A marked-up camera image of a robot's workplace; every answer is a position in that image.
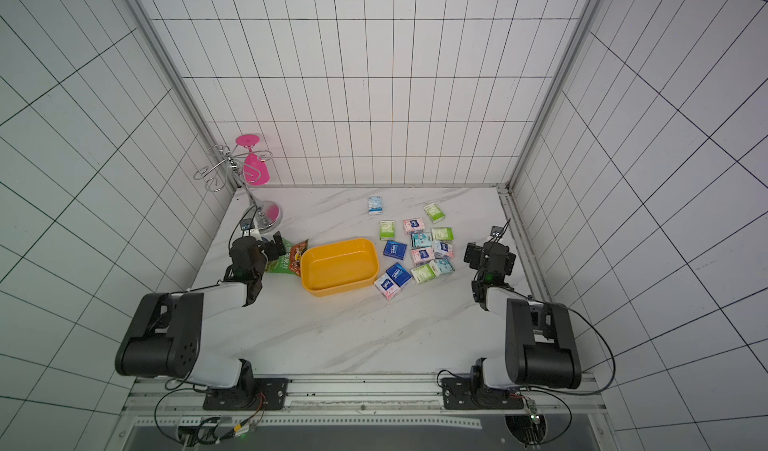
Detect dark blue tissue pack front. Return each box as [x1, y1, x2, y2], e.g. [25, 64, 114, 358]
[386, 263, 413, 288]

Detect pink white tissue pack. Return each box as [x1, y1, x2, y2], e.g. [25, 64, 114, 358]
[374, 273, 401, 301]

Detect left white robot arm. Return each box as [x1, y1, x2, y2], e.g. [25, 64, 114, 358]
[115, 233, 288, 411]

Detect green tissue pack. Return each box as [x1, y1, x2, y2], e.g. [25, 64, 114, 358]
[411, 262, 437, 284]
[431, 227, 454, 242]
[424, 203, 445, 223]
[379, 220, 396, 241]

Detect green red chips bag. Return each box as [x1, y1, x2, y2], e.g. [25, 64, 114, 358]
[266, 240, 309, 277]

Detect green tissue pack right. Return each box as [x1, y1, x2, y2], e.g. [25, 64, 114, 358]
[431, 227, 454, 242]

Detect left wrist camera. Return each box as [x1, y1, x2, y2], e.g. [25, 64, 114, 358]
[239, 217, 257, 233]

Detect pink wine glass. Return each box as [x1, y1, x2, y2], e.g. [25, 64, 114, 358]
[235, 134, 270, 187]

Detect chrome glass rack stand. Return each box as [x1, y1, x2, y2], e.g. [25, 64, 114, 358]
[193, 144, 283, 233]

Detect yellow plastic storage box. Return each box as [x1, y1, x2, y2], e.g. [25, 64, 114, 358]
[300, 238, 380, 297]

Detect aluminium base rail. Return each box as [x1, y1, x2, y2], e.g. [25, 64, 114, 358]
[117, 373, 607, 436]

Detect green tissue pack front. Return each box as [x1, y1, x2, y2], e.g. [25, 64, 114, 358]
[411, 262, 437, 284]

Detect green tissue pack far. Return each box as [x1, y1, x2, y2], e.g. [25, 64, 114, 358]
[424, 203, 445, 223]

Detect dark blue tissue pack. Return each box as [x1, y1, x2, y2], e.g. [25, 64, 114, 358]
[386, 263, 413, 288]
[382, 240, 408, 261]

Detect light blue tissue pack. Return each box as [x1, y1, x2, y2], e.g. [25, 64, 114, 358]
[367, 196, 383, 215]

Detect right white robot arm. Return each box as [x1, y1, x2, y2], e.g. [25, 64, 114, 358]
[438, 240, 582, 411]

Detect white blue tissue pack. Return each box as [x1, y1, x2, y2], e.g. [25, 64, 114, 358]
[432, 241, 454, 259]

